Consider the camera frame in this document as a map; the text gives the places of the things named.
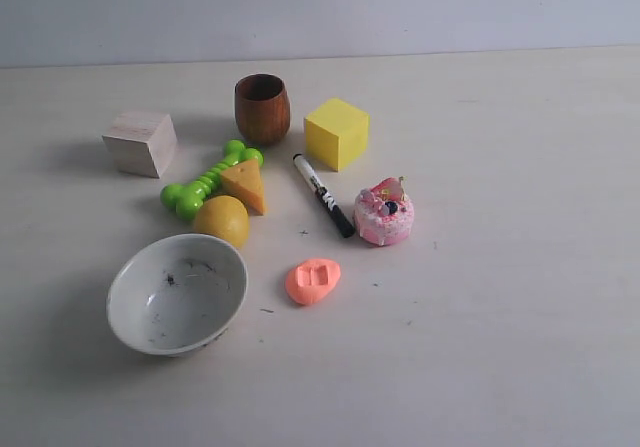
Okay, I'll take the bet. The orange toy cheese wedge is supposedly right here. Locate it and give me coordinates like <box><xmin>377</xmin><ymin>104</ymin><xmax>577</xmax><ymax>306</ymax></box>
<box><xmin>220</xmin><ymin>159</ymin><xmax>267</xmax><ymax>215</ymax></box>

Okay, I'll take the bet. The yellow toy lemon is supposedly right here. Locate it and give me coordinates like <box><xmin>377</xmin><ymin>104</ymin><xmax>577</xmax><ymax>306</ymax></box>
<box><xmin>193</xmin><ymin>195</ymin><xmax>249</xmax><ymax>249</ymax></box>

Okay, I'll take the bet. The black white marker pen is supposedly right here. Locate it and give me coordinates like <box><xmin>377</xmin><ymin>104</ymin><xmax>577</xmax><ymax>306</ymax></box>
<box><xmin>293</xmin><ymin>153</ymin><xmax>356</xmax><ymax>238</ymax></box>

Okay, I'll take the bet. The brown wooden cup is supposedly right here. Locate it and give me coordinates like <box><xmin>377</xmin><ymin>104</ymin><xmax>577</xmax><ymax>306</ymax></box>
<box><xmin>234</xmin><ymin>73</ymin><xmax>291</xmax><ymax>147</ymax></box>

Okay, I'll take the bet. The yellow foam cube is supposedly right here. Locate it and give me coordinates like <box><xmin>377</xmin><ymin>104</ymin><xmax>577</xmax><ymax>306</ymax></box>
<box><xmin>304</xmin><ymin>98</ymin><xmax>370</xmax><ymax>171</ymax></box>

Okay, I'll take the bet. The pink toy cake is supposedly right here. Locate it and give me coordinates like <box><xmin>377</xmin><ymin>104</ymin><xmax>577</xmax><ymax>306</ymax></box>
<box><xmin>353</xmin><ymin>176</ymin><xmax>415</xmax><ymax>247</ymax></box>

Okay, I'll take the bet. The light wooden cube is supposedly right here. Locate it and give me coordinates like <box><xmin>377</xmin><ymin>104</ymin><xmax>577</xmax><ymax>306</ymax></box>
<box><xmin>102</xmin><ymin>111</ymin><xmax>177</xmax><ymax>179</ymax></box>

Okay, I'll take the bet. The white ceramic bowl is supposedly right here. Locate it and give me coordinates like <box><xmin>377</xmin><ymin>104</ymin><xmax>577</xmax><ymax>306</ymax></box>
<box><xmin>106</xmin><ymin>233</ymin><xmax>248</xmax><ymax>357</ymax></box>

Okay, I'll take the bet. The orange oval toy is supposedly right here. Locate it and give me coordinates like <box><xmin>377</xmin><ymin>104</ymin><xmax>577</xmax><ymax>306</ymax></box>
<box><xmin>285</xmin><ymin>258</ymin><xmax>341</xmax><ymax>306</ymax></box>

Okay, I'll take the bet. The green toy bone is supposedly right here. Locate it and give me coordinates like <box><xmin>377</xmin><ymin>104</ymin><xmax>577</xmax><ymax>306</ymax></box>
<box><xmin>160</xmin><ymin>139</ymin><xmax>264</xmax><ymax>222</ymax></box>

